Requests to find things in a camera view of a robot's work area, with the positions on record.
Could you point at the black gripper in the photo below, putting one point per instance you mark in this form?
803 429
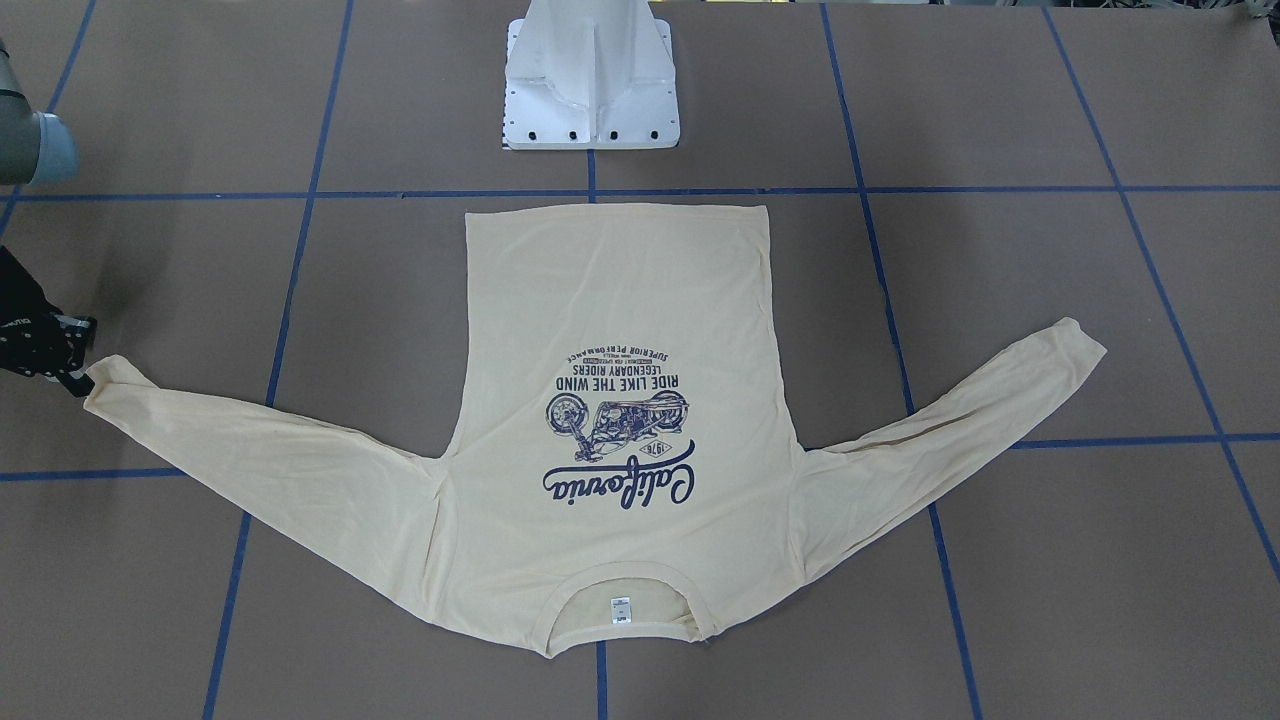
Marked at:
20 298

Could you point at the cream long-sleeve printed shirt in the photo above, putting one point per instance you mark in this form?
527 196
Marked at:
624 464

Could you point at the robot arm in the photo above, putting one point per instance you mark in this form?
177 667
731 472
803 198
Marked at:
36 146

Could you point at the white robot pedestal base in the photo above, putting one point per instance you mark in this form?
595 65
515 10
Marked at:
590 75

